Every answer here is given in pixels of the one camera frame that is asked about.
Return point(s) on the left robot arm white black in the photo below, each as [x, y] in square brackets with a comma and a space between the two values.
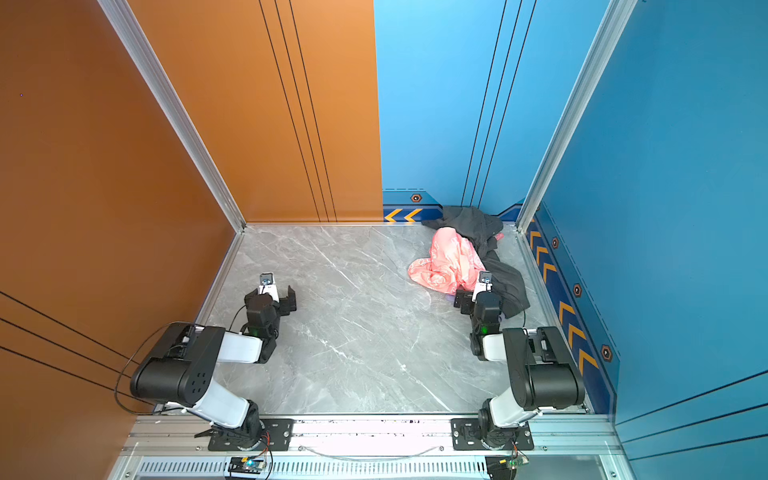
[179, 369]

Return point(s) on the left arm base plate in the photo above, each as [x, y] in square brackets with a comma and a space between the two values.
[274, 434]

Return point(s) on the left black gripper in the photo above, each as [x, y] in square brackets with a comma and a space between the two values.
[287, 298]

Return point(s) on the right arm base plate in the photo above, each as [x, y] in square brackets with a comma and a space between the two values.
[468, 434]

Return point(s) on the right aluminium corner post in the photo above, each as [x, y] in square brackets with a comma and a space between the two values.
[608, 34]

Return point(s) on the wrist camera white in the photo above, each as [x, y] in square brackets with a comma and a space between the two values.
[484, 283]
[267, 286]

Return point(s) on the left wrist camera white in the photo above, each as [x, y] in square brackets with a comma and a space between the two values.
[267, 286]

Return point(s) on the right green circuit board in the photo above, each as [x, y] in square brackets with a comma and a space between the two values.
[504, 467]

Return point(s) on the left green circuit board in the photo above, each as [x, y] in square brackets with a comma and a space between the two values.
[247, 467]

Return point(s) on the black cloth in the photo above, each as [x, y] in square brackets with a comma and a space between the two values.
[482, 231]

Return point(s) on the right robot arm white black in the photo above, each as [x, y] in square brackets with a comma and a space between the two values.
[541, 370]

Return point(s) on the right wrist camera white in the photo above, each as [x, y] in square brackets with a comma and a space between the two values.
[484, 283]

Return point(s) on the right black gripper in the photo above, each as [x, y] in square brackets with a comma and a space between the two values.
[464, 301]

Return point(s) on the pink cloth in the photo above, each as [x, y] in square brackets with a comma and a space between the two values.
[453, 264]

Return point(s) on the green circuit board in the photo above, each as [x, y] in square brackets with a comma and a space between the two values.
[504, 467]
[247, 467]

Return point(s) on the left aluminium corner post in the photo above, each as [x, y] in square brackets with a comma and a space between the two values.
[129, 31]

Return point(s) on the aluminium corner post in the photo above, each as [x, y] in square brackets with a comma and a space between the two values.
[129, 31]
[608, 34]

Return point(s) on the aluminium mounting rail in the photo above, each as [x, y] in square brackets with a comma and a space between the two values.
[385, 435]

